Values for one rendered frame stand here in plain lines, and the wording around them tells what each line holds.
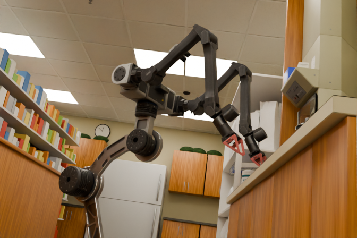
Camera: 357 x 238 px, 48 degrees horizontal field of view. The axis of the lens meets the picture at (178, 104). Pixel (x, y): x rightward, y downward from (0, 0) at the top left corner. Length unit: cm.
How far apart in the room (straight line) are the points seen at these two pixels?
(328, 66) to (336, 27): 23
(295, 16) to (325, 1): 40
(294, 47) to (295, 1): 33
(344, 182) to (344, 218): 7
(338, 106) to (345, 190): 17
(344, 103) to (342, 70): 128
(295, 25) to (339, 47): 51
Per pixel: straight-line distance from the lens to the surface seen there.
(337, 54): 220
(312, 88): 211
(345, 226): 88
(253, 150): 228
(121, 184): 685
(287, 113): 240
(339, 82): 214
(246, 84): 244
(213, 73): 196
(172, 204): 743
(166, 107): 252
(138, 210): 677
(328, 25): 227
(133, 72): 223
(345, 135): 91
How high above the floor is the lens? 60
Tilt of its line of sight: 19 degrees up
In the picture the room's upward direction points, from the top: 8 degrees clockwise
